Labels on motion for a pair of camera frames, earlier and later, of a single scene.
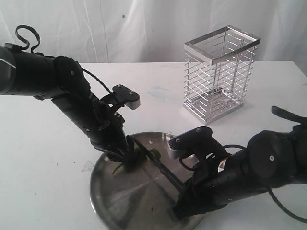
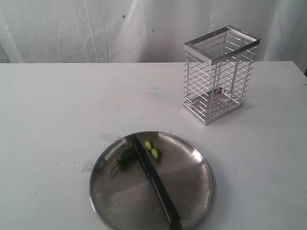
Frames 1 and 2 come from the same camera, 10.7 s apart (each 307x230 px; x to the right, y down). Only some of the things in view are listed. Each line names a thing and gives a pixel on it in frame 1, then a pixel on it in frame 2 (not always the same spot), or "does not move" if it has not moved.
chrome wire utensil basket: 218,65 does not move
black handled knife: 164,172 → 174,219
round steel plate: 139,198 does not move
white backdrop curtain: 101,31 does not move
